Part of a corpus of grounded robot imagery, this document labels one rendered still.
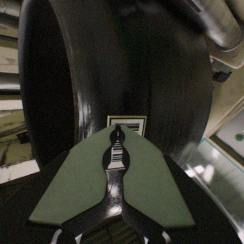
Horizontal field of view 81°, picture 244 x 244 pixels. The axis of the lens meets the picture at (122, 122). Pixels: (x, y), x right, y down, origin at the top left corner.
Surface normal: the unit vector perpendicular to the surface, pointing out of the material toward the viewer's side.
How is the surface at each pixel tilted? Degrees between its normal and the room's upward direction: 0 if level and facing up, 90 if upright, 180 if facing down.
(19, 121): 162
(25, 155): 180
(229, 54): 90
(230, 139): 90
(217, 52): 90
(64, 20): 99
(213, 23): 59
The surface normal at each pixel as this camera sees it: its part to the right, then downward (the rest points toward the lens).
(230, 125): -0.74, 0.13
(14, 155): 0.38, -0.73
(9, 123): 0.13, -0.66
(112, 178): -0.02, 0.44
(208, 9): 0.44, 0.84
